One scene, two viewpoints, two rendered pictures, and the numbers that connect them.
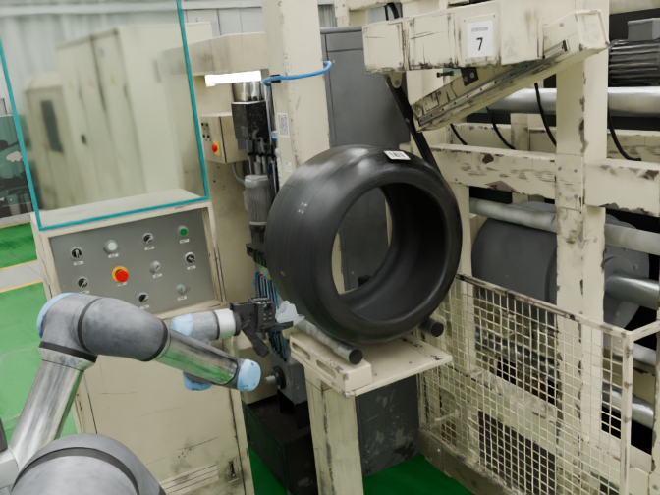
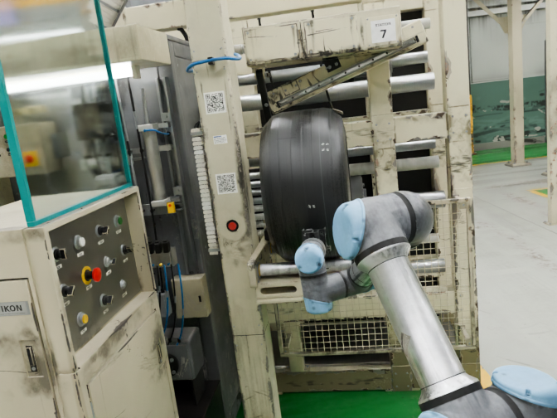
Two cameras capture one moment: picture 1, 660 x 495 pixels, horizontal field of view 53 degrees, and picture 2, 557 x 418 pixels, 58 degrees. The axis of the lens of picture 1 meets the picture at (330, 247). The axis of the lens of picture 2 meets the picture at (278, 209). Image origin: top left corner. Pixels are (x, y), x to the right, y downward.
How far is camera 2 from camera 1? 170 cm
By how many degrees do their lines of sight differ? 52
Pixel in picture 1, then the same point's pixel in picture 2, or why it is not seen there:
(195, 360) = not seen: hidden behind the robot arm
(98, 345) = (428, 226)
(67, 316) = (392, 211)
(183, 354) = not seen: hidden behind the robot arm
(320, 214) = (341, 148)
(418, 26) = (317, 25)
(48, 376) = (409, 269)
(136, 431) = not seen: outside the picture
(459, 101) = (323, 83)
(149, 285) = (105, 284)
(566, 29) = (415, 30)
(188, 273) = (124, 266)
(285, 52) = (224, 37)
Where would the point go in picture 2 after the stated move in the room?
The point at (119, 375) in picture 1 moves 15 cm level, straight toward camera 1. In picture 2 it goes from (113, 394) to (162, 396)
